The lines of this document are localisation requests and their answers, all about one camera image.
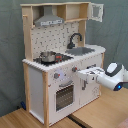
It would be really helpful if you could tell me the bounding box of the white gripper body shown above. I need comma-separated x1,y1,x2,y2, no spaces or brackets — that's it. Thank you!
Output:
77,67,104,82

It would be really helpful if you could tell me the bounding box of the white oven door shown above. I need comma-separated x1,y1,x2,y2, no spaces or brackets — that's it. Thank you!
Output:
48,79,81,125

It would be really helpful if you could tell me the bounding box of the white microwave door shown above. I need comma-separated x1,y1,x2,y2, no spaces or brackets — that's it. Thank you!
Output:
91,3,104,22

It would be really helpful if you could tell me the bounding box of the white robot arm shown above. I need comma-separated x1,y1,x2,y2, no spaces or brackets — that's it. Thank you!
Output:
78,62,128,91

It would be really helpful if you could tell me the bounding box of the wooden toy kitchen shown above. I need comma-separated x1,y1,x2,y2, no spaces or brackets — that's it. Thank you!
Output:
22,2,105,127

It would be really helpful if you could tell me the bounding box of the right red stove knob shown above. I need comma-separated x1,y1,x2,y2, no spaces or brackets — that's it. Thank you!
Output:
71,65,78,73

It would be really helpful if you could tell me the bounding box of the red stove knob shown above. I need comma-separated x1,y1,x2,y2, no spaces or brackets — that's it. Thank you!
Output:
54,73,60,79
71,65,78,73

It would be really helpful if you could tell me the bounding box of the white fridge door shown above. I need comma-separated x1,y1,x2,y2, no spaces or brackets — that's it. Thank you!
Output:
80,55,102,106

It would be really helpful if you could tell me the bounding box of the grey toy sink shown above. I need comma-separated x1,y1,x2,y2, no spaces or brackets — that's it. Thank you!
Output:
66,47,94,56

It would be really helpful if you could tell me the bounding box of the left red stove knob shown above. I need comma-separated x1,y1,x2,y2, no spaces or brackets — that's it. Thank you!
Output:
54,73,60,79

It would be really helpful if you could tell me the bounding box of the black stove top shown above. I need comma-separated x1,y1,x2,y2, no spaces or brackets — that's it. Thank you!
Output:
34,53,71,66

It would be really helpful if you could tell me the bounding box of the black toy faucet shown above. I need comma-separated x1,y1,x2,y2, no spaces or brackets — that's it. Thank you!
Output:
67,33,82,49

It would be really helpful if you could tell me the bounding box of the silver toy pot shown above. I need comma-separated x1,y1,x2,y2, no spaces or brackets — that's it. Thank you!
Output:
40,51,56,62

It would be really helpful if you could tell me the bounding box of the grey range hood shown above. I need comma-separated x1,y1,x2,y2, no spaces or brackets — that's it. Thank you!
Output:
34,5,64,27

